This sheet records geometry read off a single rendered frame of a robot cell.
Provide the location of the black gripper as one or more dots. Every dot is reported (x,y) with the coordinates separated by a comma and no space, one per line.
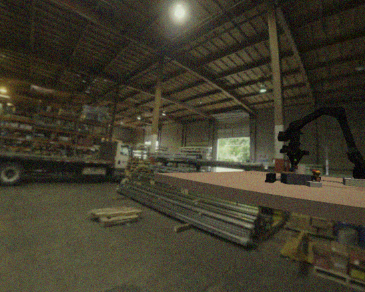
(295,148)

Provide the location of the white ceramic mug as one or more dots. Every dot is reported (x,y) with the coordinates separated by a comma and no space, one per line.
(300,170)

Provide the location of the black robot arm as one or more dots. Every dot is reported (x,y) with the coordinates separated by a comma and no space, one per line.
(354,155)

